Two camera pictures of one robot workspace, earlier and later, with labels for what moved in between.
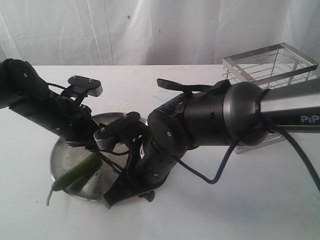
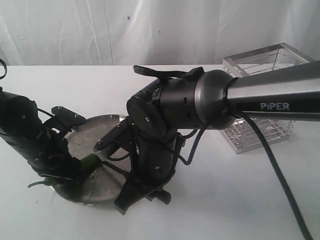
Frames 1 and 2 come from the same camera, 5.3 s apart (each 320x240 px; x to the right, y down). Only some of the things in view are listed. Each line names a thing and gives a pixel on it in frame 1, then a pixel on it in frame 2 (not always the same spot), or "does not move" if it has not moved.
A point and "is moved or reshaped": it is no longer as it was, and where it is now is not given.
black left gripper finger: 91,146 to 81,173
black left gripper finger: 76,143 to 65,184
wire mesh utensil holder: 272,66 does not move
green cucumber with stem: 85,166 is moved or reshaped
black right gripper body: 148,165 does not move
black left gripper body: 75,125 to 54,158
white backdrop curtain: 153,32 does not move
